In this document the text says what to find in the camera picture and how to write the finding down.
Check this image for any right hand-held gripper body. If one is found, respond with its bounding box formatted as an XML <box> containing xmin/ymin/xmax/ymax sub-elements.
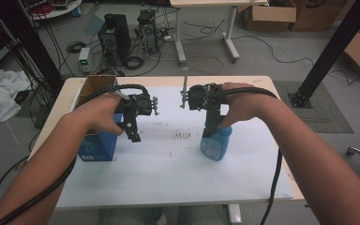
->
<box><xmin>179</xmin><ymin>82</ymin><xmax>230</xmax><ymax>112</ymax></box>

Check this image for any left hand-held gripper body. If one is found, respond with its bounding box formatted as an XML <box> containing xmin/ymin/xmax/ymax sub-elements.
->
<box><xmin>115</xmin><ymin>93</ymin><xmax>160</xmax><ymax>118</ymax></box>

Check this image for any blue plastic bottle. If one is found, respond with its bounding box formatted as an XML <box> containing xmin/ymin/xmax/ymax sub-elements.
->
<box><xmin>200</xmin><ymin>125</ymin><xmax>233</xmax><ymax>162</ymax></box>

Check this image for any blue cardboard box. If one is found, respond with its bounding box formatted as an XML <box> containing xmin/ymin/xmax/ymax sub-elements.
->
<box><xmin>74</xmin><ymin>74</ymin><xmax>125</xmax><ymax>162</ymax></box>

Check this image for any person's left hand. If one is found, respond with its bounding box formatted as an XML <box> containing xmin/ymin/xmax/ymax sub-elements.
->
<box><xmin>76</xmin><ymin>93</ymin><xmax>129</xmax><ymax>137</ymax></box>

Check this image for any person's right hand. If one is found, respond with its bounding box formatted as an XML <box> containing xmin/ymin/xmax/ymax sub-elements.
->
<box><xmin>219</xmin><ymin>82</ymin><xmax>274</xmax><ymax>128</ymax></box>

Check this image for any thin grey metal rod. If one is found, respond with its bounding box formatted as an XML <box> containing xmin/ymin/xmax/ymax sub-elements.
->
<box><xmin>183</xmin><ymin>67</ymin><xmax>189</xmax><ymax>94</ymax></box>

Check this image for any white table mat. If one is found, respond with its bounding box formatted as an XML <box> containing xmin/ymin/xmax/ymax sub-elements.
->
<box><xmin>55</xmin><ymin>85</ymin><xmax>294</xmax><ymax>209</ymax></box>

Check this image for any large black computer tower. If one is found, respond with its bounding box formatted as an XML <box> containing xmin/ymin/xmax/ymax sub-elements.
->
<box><xmin>97</xmin><ymin>13</ymin><xmax>133</xmax><ymax>66</ymax></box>

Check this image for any white power supply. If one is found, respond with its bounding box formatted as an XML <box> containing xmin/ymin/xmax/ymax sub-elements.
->
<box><xmin>78</xmin><ymin>47</ymin><xmax>92</xmax><ymax>75</ymax></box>

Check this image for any small black computer tower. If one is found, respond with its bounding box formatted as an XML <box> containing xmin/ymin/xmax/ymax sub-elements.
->
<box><xmin>136</xmin><ymin>8</ymin><xmax>159</xmax><ymax>54</ymax></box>

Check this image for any white table leg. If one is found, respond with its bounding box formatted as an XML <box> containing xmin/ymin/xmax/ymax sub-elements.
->
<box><xmin>227</xmin><ymin>203</ymin><xmax>243</xmax><ymax>225</ymax></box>

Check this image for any white desk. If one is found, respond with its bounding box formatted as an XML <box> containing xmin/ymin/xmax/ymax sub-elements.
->
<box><xmin>169</xmin><ymin>0</ymin><xmax>269</xmax><ymax>64</ymax></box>

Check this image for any grey floor mat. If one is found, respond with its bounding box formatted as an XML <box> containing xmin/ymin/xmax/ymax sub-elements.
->
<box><xmin>273</xmin><ymin>80</ymin><xmax>354</xmax><ymax>134</ymax></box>

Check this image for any round white table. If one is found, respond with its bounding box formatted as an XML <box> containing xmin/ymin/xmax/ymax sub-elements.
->
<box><xmin>27</xmin><ymin>0</ymin><xmax>83</xmax><ymax>21</ymax></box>

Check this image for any white cloth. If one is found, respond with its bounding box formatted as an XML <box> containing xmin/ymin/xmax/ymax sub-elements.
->
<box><xmin>0</xmin><ymin>68</ymin><xmax>33</xmax><ymax>126</ymax></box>

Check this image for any coiled black cable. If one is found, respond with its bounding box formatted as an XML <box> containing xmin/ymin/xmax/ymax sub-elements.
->
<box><xmin>124</xmin><ymin>55</ymin><xmax>145</xmax><ymax>71</ymax></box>
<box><xmin>66</xmin><ymin>40</ymin><xmax>87</xmax><ymax>53</ymax></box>

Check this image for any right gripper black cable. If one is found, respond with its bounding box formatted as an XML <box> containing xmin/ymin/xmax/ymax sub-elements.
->
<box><xmin>212</xmin><ymin>86</ymin><xmax>284</xmax><ymax>225</ymax></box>

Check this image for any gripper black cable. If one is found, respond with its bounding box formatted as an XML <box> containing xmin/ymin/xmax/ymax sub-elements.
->
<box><xmin>212</xmin><ymin>86</ymin><xmax>284</xmax><ymax>225</ymax></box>
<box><xmin>0</xmin><ymin>83</ymin><xmax>152</xmax><ymax>225</ymax></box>

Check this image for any long black floor cable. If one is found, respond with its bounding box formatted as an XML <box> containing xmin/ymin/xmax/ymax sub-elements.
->
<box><xmin>230</xmin><ymin>33</ymin><xmax>360</xmax><ymax>87</ymax></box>

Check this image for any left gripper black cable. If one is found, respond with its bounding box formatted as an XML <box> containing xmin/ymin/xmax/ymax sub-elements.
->
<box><xmin>0</xmin><ymin>83</ymin><xmax>152</xmax><ymax>225</ymax></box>

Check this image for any black metal stand post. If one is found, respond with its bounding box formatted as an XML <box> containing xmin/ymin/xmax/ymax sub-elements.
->
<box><xmin>14</xmin><ymin>0</ymin><xmax>66</xmax><ymax>92</ymax></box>
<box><xmin>288</xmin><ymin>0</ymin><xmax>360</xmax><ymax>110</ymax></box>

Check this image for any bundle of black cables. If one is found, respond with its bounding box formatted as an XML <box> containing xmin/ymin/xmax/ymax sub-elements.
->
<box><xmin>0</xmin><ymin>18</ymin><xmax>59</xmax><ymax>106</ymax></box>

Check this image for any red cable coil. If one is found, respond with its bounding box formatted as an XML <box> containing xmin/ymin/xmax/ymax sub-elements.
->
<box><xmin>32</xmin><ymin>2</ymin><xmax>54</xmax><ymax>15</ymax></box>

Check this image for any black floor cable loop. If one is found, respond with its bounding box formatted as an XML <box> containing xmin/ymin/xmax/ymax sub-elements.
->
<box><xmin>0</xmin><ymin>155</ymin><xmax>30</xmax><ymax>209</ymax></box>

